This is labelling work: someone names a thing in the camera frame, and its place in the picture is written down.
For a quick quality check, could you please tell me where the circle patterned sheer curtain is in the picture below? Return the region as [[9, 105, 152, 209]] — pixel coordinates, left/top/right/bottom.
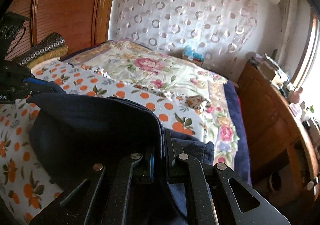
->
[[108, 0, 258, 81]]

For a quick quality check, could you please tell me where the tied window curtain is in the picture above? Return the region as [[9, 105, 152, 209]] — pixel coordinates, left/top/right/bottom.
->
[[277, 0, 298, 66]]

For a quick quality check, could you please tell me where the floral bed quilt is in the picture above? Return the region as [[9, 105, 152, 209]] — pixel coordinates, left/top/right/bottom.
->
[[66, 40, 240, 168]]

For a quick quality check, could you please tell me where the navy printed t-shirt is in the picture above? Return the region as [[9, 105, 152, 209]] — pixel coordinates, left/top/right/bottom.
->
[[26, 81, 216, 225]]

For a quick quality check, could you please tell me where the blue tissue box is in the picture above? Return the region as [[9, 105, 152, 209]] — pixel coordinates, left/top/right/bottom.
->
[[182, 46, 204, 67]]

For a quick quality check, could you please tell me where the mustard yellow folded cloth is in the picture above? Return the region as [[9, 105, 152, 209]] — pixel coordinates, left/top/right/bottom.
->
[[26, 46, 68, 69]]

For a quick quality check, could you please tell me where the pile of books and papers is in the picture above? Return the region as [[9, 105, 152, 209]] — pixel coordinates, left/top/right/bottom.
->
[[249, 53, 290, 86]]

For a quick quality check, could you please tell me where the brown wooden sideboard cabinet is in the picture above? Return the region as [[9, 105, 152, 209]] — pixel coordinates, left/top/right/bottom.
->
[[236, 61, 320, 206]]

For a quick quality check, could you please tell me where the pink bottle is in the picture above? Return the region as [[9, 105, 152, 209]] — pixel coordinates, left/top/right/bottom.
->
[[287, 87, 303, 104]]

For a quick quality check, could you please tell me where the dark patterned folded cloth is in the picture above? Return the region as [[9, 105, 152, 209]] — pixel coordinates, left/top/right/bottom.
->
[[12, 33, 67, 68]]

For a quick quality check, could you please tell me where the navy blue blanket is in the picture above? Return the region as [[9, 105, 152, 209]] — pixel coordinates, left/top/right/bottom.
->
[[223, 81, 252, 185]]

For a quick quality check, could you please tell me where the orange fruit print sheet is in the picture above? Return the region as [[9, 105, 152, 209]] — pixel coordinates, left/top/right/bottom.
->
[[1, 62, 214, 224]]

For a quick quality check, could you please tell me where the bright window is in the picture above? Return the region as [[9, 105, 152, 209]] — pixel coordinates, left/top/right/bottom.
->
[[293, 11, 319, 120]]

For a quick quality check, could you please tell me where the brown wooden wardrobe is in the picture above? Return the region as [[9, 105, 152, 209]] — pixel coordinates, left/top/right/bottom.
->
[[1, 0, 112, 60]]

